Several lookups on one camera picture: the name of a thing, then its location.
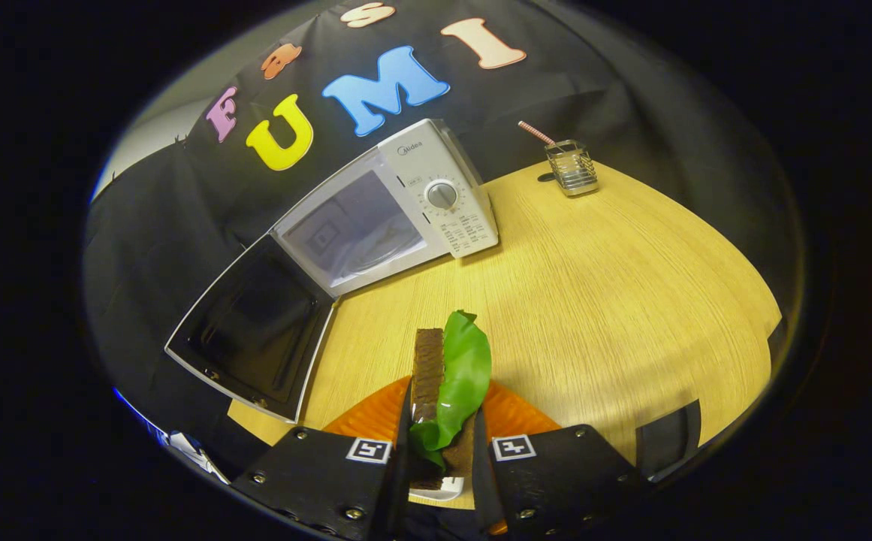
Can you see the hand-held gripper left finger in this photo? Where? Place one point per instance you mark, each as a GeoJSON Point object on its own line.
{"type": "Point", "coordinates": [398, 496]}

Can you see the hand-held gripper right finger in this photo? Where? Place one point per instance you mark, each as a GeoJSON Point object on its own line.
{"type": "Point", "coordinates": [484, 488]}

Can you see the brown bread lettuce sandwich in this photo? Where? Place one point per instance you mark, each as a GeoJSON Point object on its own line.
{"type": "Point", "coordinates": [466, 368]}

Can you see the white microwave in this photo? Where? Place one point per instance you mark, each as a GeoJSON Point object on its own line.
{"type": "Point", "coordinates": [451, 225]}

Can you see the pink striped straw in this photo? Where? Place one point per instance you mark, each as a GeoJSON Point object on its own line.
{"type": "Point", "coordinates": [535, 133]}

